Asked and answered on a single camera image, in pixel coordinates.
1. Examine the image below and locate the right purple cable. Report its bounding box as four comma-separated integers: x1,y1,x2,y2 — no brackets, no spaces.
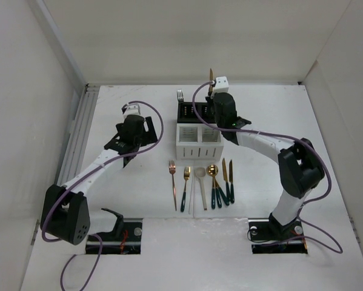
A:
191,79,344,255

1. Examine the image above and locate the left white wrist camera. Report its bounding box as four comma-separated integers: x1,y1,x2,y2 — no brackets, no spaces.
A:
121,102,141,118

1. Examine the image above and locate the gold spoon green handle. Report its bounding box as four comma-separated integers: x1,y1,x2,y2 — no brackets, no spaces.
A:
206,164,218,209
214,179,230,208

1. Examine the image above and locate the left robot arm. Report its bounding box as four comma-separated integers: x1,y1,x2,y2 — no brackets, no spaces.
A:
40,115,158,245

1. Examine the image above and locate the gold knife green handle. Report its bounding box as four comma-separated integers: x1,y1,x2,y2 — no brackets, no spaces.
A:
208,68,215,96
229,159,235,204
222,158,230,203

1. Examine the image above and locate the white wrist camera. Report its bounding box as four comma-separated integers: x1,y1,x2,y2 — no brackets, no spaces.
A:
211,76,229,94
121,102,141,118

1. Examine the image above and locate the white utensil container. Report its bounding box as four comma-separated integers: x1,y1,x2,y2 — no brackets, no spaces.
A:
176,123,224,161

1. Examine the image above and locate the black utensil container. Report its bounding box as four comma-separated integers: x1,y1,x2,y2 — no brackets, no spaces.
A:
176,102,215,124

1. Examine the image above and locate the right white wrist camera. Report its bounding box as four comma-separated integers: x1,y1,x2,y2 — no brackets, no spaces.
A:
211,76,229,94

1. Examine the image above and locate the beige plastic spoon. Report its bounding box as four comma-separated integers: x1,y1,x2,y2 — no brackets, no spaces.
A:
195,167,207,211

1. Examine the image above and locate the gold fork green handle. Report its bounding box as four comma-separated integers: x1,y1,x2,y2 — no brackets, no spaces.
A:
181,166,191,212

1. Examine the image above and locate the rose gold fork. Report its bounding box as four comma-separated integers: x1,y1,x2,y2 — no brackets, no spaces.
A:
168,160,177,210

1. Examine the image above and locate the aluminium rail frame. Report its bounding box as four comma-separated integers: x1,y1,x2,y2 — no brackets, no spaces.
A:
54,84,100,185

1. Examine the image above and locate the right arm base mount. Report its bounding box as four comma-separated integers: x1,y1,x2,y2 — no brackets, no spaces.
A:
247,218,308,255

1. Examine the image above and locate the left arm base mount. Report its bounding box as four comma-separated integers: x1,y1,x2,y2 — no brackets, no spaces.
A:
85,208,143,255

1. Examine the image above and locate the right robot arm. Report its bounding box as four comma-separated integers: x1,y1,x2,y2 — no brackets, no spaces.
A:
206,92,325,241

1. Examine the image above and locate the silver fork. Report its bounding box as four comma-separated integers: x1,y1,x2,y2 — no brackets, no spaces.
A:
176,89,184,103

